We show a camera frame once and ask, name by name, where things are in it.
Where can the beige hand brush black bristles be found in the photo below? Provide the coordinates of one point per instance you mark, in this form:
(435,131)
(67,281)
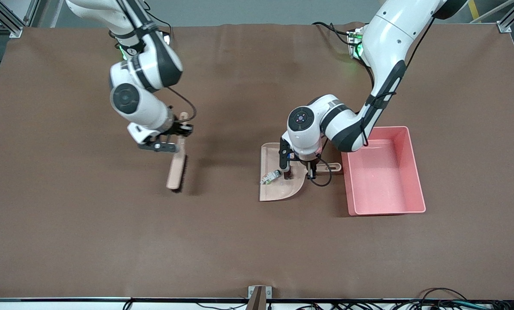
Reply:
(176,172)

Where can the beige plastic dustpan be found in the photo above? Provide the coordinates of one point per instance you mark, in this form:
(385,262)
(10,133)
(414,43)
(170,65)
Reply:
(278,191)

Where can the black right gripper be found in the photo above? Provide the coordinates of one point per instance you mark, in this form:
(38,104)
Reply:
(180,128)

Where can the brown table mat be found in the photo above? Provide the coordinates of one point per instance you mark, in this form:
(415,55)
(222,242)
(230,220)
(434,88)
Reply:
(239,241)

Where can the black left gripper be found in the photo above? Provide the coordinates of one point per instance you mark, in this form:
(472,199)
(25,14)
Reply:
(310,165)

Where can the dark brown electronic component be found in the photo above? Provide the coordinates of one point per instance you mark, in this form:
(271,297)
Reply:
(287,175)

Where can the small white green bottle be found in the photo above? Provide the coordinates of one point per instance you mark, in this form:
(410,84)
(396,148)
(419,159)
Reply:
(270,176)

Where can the metal table edge bracket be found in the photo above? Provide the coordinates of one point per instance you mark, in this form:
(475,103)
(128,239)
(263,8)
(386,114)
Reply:
(259,297)

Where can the pink plastic bin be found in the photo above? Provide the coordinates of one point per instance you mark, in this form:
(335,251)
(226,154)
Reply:
(382,185)

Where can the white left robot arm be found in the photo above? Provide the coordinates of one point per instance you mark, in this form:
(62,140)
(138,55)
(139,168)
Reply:
(386,38)

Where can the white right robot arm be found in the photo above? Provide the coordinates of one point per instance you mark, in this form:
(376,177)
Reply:
(140,103)

